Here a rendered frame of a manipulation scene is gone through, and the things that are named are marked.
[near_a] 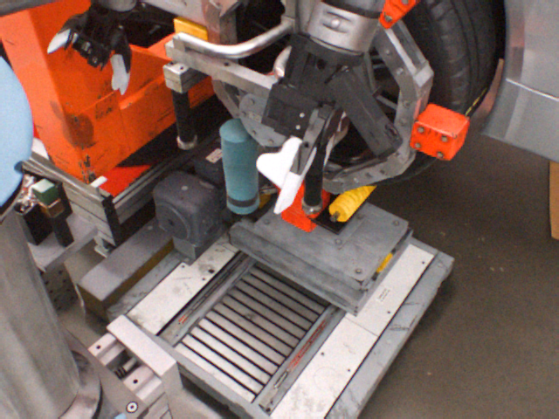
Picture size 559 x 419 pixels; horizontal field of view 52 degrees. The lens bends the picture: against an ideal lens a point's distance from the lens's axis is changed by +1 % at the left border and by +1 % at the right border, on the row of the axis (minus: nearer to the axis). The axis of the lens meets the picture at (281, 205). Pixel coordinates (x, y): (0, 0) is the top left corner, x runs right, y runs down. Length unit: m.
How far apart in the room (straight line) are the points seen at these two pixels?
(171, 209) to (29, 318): 1.23
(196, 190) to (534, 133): 0.92
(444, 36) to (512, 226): 1.24
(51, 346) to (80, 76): 1.01
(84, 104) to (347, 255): 0.86
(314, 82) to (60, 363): 0.41
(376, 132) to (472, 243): 1.54
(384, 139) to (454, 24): 0.55
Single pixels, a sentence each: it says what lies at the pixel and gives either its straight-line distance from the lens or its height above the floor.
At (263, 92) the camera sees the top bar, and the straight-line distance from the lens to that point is 1.09.
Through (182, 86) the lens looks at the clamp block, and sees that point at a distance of 1.21.
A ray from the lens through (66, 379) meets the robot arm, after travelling 0.58.
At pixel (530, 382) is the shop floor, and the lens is 1.93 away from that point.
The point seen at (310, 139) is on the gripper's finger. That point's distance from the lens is 0.67.
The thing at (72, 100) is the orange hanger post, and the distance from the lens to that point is 1.47.
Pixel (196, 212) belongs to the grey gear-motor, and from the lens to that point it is 1.66.
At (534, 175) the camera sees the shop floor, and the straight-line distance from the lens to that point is 2.54.
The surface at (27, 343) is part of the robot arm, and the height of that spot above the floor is 1.19.
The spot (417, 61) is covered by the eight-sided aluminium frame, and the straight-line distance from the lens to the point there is 1.17.
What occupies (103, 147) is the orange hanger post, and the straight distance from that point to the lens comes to 1.59.
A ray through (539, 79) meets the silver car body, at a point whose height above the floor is 0.93.
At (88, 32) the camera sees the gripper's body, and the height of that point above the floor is 1.09.
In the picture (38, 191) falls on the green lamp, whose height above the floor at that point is 0.66.
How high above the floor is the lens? 1.59
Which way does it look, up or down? 46 degrees down
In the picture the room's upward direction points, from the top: straight up
